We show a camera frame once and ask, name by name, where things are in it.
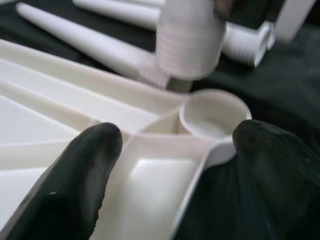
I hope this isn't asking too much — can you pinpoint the white plastic table top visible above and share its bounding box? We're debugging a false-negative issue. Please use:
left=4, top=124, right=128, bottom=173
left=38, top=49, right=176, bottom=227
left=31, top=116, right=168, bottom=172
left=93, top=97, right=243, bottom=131
left=0, top=38, right=252, bottom=240

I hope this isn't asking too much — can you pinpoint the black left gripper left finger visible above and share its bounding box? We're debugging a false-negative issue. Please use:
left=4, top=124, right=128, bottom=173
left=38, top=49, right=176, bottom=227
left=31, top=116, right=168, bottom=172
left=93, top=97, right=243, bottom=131
left=3, top=121, right=123, bottom=240

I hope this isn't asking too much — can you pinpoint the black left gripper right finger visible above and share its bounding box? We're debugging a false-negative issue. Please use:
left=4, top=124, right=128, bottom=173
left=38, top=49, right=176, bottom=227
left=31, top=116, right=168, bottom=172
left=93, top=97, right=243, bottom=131
left=232, top=119, right=320, bottom=240

